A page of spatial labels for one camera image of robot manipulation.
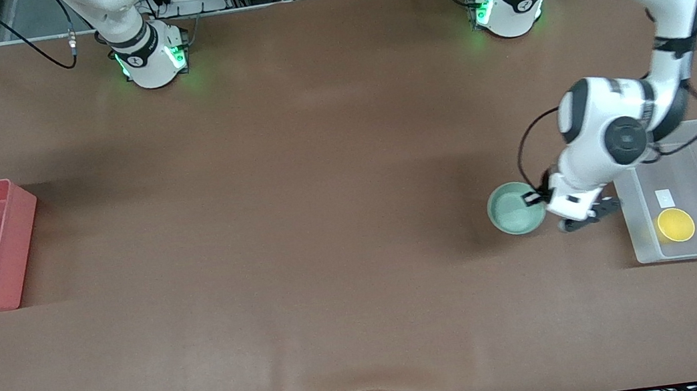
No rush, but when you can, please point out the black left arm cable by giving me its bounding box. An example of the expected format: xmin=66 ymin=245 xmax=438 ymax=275
xmin=509 ymin=84 xmax=697 ymax=192

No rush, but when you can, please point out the yellow cup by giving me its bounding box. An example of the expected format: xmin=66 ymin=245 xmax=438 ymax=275
xmin=652 ymin=205 xmax=697 ymax=246

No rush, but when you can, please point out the pale green bowl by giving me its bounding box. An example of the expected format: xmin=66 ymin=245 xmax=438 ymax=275
xmin=484 ymin=178 xmax=551 ymax=239

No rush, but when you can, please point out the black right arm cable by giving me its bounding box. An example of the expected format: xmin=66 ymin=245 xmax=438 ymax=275
xmin=0 ymin=0 xmax=81 ymax=79

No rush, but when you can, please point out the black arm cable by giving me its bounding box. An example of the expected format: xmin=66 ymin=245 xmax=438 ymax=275
xmin=0 ymin=0 xmax=81 ymax=79
xmin=509 ymin=84 xmax=697 ymax=192

